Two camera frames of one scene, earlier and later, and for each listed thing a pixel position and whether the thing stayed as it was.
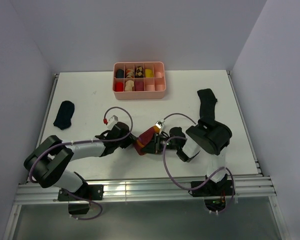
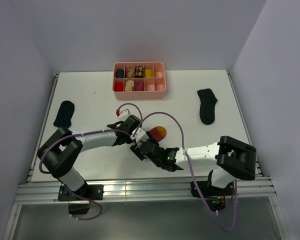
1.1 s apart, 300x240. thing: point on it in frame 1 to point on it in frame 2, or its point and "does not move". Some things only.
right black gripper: [154, 147] to [135, 150]
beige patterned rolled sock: [129, 85] does not move
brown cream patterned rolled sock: [129, 73] does not move
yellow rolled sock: [148, 73] does not move
